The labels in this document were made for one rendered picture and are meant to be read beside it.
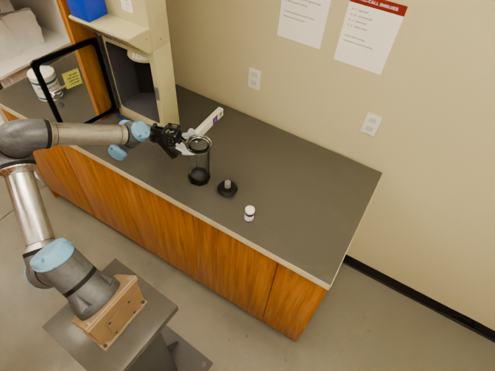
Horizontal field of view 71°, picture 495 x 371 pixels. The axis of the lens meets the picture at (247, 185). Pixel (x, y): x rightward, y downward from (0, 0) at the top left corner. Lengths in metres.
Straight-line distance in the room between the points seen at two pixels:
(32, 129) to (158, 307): 0.72
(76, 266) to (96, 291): 0.09
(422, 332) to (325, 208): 1.26
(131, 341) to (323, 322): 1.37
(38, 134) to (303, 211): 1.05
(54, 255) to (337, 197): 1.16
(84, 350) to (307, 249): 0.87
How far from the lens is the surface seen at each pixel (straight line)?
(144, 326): 1.32
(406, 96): 1.62
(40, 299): 2.59
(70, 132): 1.29
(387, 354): 2.44
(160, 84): 1.67
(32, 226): 1.30
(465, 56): 1.53
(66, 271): 1.15
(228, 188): 1.54
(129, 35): 1.49
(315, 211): 1.57
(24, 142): 1.26
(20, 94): 2.37
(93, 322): 1.13
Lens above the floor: 2.17
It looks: 50 degrees down
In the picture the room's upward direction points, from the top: 5 degrees clockwise
